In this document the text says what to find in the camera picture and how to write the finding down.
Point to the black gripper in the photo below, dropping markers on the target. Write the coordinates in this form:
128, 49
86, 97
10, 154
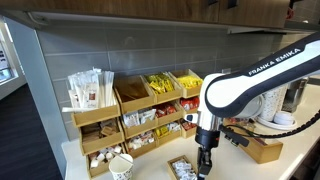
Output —
205, 156

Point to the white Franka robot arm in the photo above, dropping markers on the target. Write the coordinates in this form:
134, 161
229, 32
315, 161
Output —
266, 76

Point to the white sachets pile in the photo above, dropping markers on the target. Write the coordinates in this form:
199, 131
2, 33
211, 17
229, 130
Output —
183, 170

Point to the small wooden sachet box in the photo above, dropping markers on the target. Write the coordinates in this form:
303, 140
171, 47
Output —
170, 168

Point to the long wooden tea box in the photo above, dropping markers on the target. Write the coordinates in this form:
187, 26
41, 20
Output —
263, 151

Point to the dark red packets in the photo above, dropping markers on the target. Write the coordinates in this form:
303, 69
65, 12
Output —
187, 126

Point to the yellow and white packets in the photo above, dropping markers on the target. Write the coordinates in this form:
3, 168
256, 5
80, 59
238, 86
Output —
167, 130

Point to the red packets large pile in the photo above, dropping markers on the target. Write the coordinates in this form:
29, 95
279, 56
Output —
189, 103

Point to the small white packets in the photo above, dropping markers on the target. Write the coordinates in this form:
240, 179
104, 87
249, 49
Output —
140, 140

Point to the red packets small pile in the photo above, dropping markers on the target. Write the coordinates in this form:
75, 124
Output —
165, 110

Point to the white clear-wrapped packets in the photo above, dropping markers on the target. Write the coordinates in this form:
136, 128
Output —
138, 117

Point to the yellow sweetener packets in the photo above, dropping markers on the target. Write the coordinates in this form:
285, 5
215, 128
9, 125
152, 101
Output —
189, 81

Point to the wooden nine-bin condiment rack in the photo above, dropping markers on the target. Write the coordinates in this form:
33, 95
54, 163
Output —
136, 105

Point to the tall patterned paper cup stack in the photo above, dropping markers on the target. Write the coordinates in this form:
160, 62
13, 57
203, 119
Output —
272, 105

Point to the white cup lids stack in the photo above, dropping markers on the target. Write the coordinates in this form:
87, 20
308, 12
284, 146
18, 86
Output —
284, 118

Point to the yellow-green packets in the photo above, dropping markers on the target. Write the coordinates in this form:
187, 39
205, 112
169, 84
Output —
160, 83

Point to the white creamer cups pile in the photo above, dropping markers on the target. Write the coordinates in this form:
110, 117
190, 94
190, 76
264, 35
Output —
105, 155

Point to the brown sugar packets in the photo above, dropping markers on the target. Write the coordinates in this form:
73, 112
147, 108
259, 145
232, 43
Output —
100, 130

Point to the stainless steel appliance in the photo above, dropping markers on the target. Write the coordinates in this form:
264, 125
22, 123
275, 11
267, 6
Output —
295, 96

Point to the wooden three-bin rack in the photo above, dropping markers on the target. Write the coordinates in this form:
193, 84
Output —
96, 115

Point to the wrapped straws and stirrers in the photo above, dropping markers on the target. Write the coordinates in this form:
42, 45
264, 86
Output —
87, 90

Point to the under-cabinet light strip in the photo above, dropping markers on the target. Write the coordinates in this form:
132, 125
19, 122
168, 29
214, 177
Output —
133, 20

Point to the wooden upper cabinet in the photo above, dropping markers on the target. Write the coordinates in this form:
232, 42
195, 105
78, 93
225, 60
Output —
133, 8

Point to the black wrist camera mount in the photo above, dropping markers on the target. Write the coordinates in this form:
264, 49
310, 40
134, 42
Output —
235, 135

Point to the white wall outlet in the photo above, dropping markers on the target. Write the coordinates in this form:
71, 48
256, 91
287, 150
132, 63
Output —
226, 70

